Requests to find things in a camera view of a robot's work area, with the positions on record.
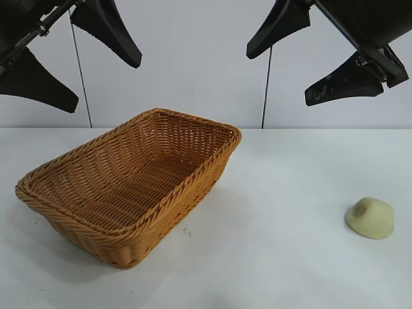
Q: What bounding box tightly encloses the brown woven wicker basket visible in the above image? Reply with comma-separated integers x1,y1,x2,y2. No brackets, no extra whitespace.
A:
14,108,243,270

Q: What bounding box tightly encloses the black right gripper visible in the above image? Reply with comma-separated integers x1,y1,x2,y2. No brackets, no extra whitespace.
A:
246,0,412,108

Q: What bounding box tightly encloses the pale yellow egg yolk pastry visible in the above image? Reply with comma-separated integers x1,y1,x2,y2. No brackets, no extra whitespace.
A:
346,196,395,241

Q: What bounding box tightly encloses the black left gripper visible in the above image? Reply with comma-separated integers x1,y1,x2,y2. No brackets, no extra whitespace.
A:
0,0,143,114

